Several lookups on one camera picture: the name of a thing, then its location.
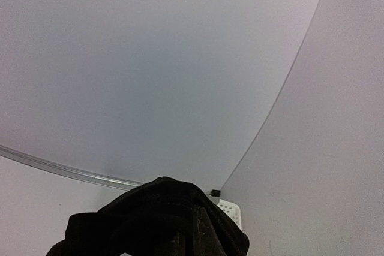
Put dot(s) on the black bra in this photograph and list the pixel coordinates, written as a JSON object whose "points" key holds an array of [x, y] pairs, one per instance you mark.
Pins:
{"points": [[162, 217]]}

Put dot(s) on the white plastic basket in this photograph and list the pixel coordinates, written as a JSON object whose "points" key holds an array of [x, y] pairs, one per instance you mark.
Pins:
{"points": [[232, 210]]}

